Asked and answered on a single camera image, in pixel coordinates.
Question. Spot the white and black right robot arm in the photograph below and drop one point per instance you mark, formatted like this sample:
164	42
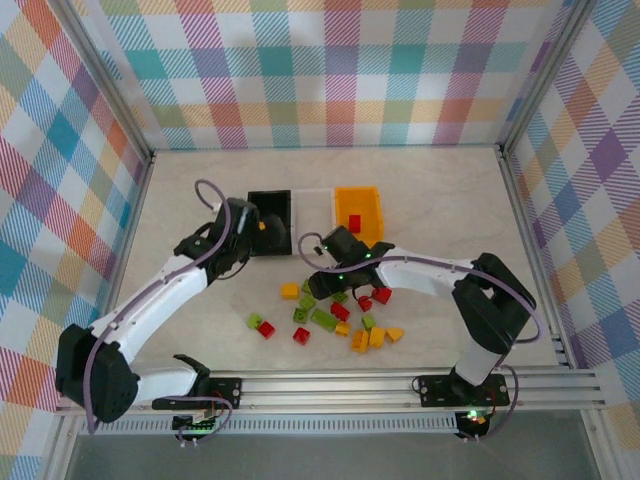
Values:
425	280

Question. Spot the aluminium frame post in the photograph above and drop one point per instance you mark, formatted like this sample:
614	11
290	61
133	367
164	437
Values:
109	75
544	75

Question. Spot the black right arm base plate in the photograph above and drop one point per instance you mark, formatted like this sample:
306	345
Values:
435	390

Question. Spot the orange plastic bin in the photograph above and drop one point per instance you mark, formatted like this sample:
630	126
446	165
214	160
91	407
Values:
356	200

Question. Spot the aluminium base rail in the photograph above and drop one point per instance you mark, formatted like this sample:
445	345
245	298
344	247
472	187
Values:
325	390

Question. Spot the aluminium table edge rail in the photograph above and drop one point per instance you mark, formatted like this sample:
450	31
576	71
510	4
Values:
135	215
524	225

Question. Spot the black plastic bin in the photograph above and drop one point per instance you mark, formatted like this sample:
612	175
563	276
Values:
270	200

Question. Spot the yellow sloped lego brick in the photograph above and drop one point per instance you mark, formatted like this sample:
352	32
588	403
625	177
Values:
395	334

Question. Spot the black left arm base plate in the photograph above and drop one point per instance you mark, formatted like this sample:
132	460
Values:
226	390

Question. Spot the clear plastic bin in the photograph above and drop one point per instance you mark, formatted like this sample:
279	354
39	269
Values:
314	215

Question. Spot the red lego brick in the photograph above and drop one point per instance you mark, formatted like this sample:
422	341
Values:
341	311
382	295
365	303
354	223
302	335
266	329

